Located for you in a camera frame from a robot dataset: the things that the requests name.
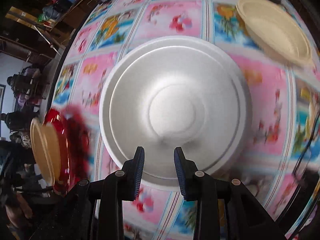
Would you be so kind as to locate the red plastic plate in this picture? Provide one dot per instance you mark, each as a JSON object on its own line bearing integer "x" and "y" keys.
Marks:
{"x": 65, "y": 179}

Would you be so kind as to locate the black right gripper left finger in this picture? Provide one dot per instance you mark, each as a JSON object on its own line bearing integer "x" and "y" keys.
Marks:
{"x": 121, "y": 185}

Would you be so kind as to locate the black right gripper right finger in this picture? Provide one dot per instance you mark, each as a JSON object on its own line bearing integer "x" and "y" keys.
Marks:
{"x": 196, "y": 185}

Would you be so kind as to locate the floral patterned tablecloth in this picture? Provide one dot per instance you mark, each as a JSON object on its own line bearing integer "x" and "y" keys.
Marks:
{"x": 285, "y": 101}

